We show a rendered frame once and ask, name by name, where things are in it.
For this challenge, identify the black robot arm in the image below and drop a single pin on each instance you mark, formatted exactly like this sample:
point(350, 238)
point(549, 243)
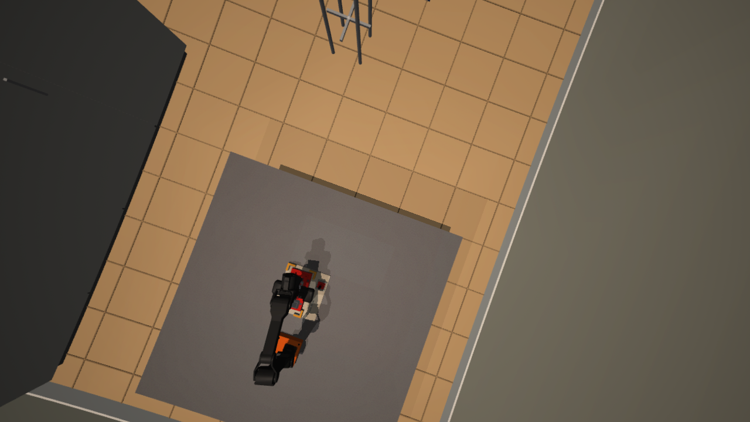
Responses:
point(280, 306)

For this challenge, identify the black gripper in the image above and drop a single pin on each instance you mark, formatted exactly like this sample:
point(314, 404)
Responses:
point(303, 293)

